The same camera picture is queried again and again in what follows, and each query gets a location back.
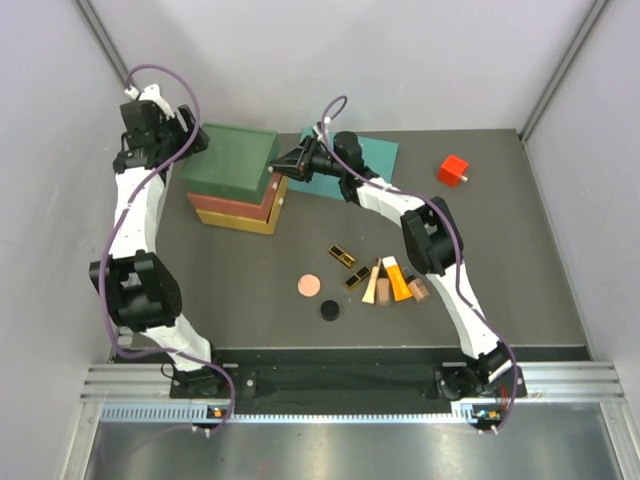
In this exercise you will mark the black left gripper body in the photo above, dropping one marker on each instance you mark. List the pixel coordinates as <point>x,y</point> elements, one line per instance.
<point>172,134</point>

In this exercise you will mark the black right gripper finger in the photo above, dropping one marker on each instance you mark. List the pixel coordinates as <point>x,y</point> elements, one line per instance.
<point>291,159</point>
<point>290,171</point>

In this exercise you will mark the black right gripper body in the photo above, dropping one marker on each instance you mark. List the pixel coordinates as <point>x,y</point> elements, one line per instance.
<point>316,162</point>

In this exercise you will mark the green top drawer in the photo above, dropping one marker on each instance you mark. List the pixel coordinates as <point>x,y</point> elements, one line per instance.
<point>268,149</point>

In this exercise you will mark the three-tier drawer organizer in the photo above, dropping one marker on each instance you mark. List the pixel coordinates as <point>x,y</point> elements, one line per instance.
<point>221,181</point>

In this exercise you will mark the foundation bottle black cap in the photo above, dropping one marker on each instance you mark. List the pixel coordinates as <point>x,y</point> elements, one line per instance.
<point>416,286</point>

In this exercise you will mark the orange cream tube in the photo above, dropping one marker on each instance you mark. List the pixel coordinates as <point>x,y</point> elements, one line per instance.
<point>398,284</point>

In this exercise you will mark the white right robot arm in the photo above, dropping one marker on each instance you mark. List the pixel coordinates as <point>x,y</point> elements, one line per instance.
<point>434,249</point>

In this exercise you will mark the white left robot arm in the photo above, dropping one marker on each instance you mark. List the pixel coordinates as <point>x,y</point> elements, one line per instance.
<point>136,289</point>

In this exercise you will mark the red middle drawer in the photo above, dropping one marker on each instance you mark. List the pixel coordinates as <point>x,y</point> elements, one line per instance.
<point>269,196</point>

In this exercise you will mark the yellow bottom drawer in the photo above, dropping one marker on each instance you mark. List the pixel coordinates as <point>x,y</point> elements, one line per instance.
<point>277,206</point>

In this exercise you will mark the teal mat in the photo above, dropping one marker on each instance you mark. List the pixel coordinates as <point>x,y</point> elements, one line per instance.
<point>379,156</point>

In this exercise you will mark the gold black lipstick upper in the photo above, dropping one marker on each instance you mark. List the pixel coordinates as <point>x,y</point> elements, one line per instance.
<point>342,256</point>

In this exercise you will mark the gold black lipstick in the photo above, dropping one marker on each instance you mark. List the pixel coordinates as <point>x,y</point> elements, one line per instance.
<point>342,256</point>
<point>357,278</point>

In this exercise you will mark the pink round compact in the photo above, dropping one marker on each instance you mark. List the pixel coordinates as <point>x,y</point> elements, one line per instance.
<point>309,285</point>

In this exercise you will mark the gold black lipstick lower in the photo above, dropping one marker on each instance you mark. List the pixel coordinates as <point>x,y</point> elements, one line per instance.
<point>357,278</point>

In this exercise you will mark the red cube with peg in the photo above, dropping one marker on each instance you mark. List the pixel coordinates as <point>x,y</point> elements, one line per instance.
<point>453,171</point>

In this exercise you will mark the beige concealer tube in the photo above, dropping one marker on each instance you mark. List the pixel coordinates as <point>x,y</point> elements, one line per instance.
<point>369,296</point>

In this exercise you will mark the beige foundation bottle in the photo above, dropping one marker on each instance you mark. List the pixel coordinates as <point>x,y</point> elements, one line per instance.
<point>383,292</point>

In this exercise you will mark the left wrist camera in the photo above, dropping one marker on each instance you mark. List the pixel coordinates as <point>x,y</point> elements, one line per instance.
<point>151,93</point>

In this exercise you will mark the aluminium front rail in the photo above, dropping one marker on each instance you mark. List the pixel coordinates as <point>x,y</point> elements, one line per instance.
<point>142,393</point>

